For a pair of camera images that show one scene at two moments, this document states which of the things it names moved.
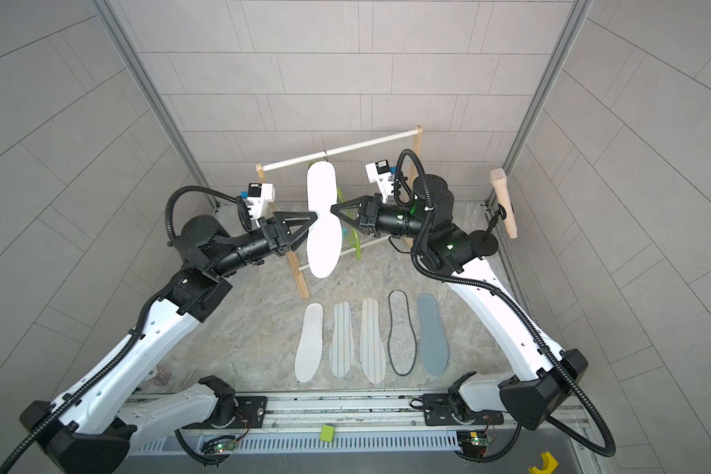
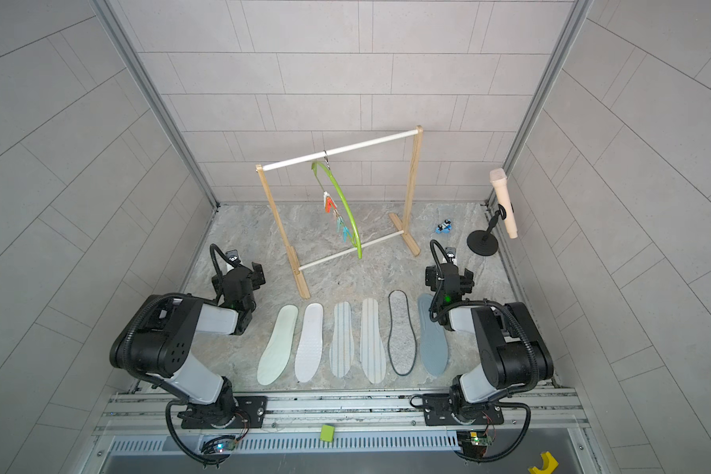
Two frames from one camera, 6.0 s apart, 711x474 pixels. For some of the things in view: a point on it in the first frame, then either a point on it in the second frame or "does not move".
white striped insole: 342,353 does not move
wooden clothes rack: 296,268 does not move
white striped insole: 372,356 does not move
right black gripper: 376,209 → 434,277
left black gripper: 275,239 → 257,278
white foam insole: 324,237 → 274,363
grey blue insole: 434,351 does not move
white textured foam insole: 308,355 does not move
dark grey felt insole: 402,342 does not move
